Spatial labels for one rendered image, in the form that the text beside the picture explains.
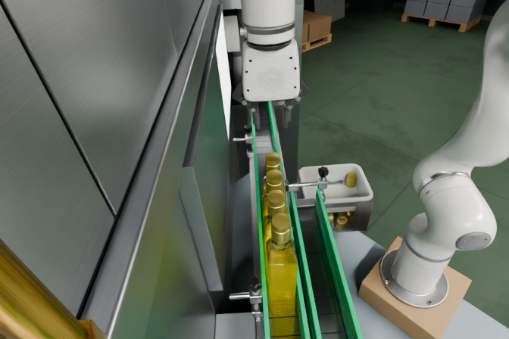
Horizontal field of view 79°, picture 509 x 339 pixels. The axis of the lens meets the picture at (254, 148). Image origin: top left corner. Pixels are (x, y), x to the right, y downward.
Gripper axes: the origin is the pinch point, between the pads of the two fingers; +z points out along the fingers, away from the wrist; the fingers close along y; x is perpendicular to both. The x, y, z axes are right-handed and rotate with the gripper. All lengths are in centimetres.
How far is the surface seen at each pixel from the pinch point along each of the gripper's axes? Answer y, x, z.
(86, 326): -13.0, -43.9, -15.7
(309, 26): 84, 406, 109
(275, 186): -0.1, -7.4, 11.8
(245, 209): -10, 36, 68
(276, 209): -0.3, -13.2, 12.2
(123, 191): -15.0, -32.4, -14.3
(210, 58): -12.8, 18.4, -5.7
